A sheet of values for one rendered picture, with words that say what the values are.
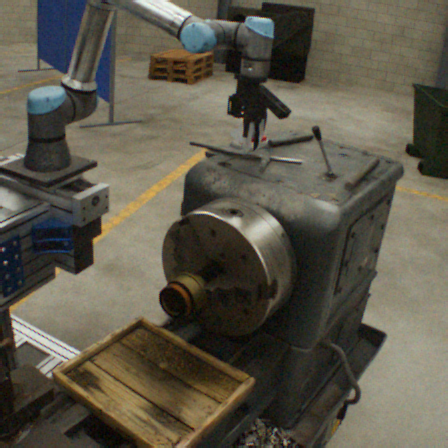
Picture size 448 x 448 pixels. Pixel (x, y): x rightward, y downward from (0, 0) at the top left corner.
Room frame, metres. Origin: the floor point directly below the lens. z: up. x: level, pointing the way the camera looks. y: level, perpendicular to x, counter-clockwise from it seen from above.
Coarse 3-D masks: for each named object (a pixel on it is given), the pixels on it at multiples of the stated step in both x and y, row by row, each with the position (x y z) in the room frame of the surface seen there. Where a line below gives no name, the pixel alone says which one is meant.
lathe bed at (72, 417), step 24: (192, 336) 1.03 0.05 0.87; (216, 336) 1.07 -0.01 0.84; (240, 360) 0.97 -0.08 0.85; (264, 360) 0.96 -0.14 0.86; (264, 384) 0.96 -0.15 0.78; (48, 408) 0.72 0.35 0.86; (72, 408) 0.73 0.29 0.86; (240, 408) 0.92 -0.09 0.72; (264, 408) 0.96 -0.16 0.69; (72, 432) 0.67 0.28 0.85; (96, 432) 0.75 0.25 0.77; (216, 432) 0.78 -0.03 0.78; (240, 432) 0.86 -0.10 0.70
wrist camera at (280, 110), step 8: (256, 88) 1.31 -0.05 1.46; (264, 88) 1.33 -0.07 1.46; (256, 96) 1.31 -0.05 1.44; (264, 96) 1.30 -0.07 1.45; (272, 96) 1.31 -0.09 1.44; (264, 104) 1.29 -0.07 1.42; (272, 104) 1.28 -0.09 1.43; (280, 104) 1.29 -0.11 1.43; (272, 112) 1.28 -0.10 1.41; (280, 112) 1.27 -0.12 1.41; (288, 112) 1.28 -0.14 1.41
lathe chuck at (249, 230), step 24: (192, 216) 1.03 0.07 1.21; (216, 216) 0.99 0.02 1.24; (240, 216) 1.01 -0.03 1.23; (168, 240) 1.06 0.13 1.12; (216, 240) 0.99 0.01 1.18; (240, 240) 0.96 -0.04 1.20; (264, 240) 0.97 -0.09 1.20; (168, 264) 1.06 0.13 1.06; (216, 264) 1.08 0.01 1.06; (240, 264) 0.95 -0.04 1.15; (264, 264) 0.92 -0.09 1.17; (288, 264) 0.98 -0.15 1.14; (288, 288) 0.98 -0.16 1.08; (216, 312) 0.98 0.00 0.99; (240, 312) 0.94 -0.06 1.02; (264, 312) 0.91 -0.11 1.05
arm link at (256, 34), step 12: (252, 24) 1.30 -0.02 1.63; (264, 24) 1.30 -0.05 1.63; (240, 36) 1.31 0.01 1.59; (252, 36) 1.30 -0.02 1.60; (264, 36) 1.30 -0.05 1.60; (240, 48) 1.33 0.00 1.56; (252, 48) 1.30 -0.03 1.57; (264, 48) 1.30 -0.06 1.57; (252, 60) 1.30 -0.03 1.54; (264, 60) 1.31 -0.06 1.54
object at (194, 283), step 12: (180, 276) 0.92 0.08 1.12; (192, 276) 0.91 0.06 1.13; (168, 288) 0.88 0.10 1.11; (180, 288) 0.88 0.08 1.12; (192, 288) 0.89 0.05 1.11; (204, 288) 0.90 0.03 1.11; (168, 300) 0.90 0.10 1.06; (180, 300) 0.86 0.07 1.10; (192, 300) 0.87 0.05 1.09; (204, 300) 0.89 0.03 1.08; (168, 312) 0.87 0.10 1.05; (180, 312) 0.86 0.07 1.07; (192, 312) 0.87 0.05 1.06
